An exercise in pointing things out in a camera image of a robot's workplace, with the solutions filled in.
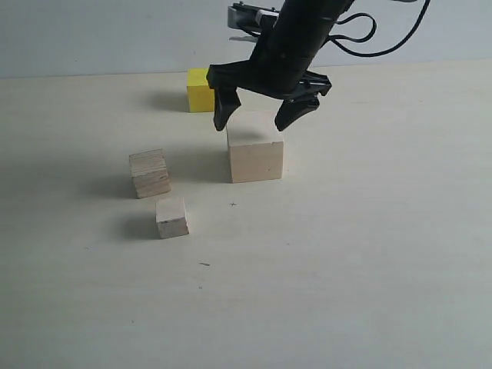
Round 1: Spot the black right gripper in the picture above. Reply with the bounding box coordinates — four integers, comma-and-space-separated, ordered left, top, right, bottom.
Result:
207, 26, 331, 131

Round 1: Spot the large pale wooden cube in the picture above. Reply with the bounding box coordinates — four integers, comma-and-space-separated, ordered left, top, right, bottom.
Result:
226, 111, 284, 183

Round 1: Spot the yellow cube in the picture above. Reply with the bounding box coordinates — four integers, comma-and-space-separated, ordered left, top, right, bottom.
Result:
187, 68, 214, 113

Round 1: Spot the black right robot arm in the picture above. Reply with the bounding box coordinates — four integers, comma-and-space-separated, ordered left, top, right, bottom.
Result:
207, 0, 352, 131

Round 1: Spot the medium layered plywood cube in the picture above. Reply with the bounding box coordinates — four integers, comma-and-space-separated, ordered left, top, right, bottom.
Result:
129, 148, 171, 198

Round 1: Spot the small pale wooden cube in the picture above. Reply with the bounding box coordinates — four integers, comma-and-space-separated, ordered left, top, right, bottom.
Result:
155, 197, 189, 239

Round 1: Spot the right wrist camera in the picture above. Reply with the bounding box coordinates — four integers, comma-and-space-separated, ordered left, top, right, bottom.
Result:
227, 1, 280, 42

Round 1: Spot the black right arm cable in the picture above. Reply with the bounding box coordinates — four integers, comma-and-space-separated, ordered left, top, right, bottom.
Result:
326, 0, 431, 57

